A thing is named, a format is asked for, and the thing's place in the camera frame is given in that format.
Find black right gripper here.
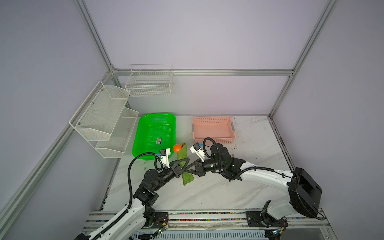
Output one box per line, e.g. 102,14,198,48
183,157,224,178

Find pink perforated plastic basket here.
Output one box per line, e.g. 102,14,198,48
192,116,236,145

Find green paper napkin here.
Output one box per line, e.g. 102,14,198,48
176,142,195,187

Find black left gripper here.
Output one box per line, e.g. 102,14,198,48
152,157,189,192

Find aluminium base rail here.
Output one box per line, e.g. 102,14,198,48
82,208,334,233

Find white mesh two-tier shelf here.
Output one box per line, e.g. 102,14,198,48
69,82,139,159

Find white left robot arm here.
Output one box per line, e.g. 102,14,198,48
75,157,190,240

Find bright green plastic basket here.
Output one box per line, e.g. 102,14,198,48
132,113,176,157

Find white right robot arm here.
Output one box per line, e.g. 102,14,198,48
183,144,325,228

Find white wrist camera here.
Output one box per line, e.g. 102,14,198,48
190,143,206,162
159,149,171,168

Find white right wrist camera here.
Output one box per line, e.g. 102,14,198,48
190,143,206,162

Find aluminium frame post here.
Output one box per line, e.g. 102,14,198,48
269,0,339,118

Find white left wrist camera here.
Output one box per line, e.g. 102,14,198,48
159,149,171,168

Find white wire basket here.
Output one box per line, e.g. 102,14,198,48
125,65,174,97

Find black corrugated right cable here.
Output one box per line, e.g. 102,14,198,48
202,137,293,182

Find orange plastic spoon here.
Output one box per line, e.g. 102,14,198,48
173,145,182,153

